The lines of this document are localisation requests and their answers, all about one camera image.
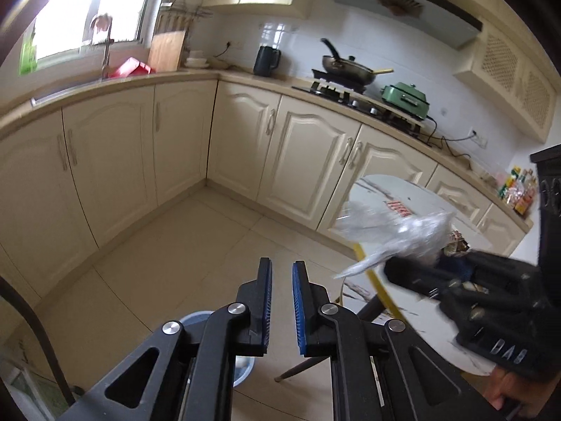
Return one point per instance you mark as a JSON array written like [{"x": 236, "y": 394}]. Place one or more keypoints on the group of condiment bottles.
[{"x": 519, "y": 190}]

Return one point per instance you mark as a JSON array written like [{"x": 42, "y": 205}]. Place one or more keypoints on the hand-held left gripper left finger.
[{"x": 265, "y": 307}]

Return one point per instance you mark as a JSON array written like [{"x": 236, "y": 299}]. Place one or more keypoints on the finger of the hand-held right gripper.
[
  {"x": 499, "y": 269},
  {"x": 416, "y": 276}
]

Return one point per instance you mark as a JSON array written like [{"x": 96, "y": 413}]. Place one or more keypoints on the stack of white bowls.
[{"x": 196, "y": 60}]

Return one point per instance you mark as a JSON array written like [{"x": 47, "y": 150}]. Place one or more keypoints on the hanging utensil rack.
[{"x": 179, "y": 13}]

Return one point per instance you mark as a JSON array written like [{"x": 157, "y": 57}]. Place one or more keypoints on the green electric pot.
[{"x": 405, "y": 98}]

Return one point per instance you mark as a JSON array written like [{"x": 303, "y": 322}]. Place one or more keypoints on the person's right hand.
[{"x": 504, "y": 390}]

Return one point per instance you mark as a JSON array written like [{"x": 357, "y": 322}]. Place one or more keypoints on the black wok with lid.
[{"x": 350, "y": 70}]

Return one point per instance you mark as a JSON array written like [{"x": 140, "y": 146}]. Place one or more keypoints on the red checkered packet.
[{"x": 396, "y": 207}]

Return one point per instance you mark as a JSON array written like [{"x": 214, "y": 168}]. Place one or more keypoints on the black induction cooker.
[{"x": 333, "y": 80}]

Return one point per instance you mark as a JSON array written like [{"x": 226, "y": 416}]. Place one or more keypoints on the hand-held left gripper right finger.
[{"x": 300, "y": 307}]

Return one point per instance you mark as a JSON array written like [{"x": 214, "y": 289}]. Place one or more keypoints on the dark electric kettle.
[{"x": 264, "y": 61}]

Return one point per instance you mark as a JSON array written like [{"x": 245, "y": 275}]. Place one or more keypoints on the blue plastic bin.
[{"x": 243, "y": 370}]

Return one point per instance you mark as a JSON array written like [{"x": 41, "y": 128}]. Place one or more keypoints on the round marble table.
[{"x": 429, "y": 333}]

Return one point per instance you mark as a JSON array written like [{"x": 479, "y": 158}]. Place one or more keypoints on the green plastic bottle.
[{"x": 27, "y": 55}]

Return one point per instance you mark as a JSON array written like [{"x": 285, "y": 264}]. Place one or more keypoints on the sliding window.
[{"x": 87, "y": 8}]

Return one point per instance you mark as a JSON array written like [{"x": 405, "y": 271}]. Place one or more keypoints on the black gas stove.
[{"x": 350, "y": 98}]

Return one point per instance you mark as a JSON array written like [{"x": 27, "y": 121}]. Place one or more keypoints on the red dish rack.
[{"x": 129, "y": 69}]

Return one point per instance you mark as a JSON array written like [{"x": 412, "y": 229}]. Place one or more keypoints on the white wall socket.
[
  {"x": 478, "y": 137},
  {"x": 233, "y": 44}
]

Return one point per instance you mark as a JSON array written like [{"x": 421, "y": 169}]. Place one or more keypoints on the wooden cutting board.
[{"x": 166, "y": 51}]

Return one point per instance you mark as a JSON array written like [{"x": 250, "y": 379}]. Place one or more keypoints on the large cream lattice cabinet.
[{"x": 508, "y": 74}]

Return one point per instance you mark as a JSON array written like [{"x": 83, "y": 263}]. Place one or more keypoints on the clear plastic bag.
[{"x": 416, "y": 237}]

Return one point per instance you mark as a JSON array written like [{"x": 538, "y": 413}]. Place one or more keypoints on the metal faucet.
[{"x": 105, "y": 48}]

